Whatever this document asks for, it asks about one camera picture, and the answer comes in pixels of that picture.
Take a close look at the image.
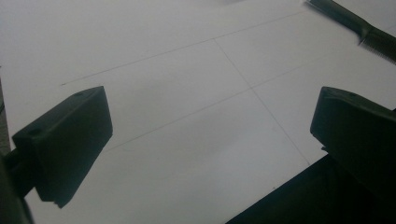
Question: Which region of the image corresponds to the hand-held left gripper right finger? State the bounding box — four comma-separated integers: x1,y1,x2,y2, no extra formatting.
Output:
309,86,396,202

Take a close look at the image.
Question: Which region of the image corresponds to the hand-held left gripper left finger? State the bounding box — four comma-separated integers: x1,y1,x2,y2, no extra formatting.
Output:
11,86,114,209

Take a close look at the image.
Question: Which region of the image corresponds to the black comb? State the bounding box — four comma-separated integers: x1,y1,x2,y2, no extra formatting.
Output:
304,0,396,65

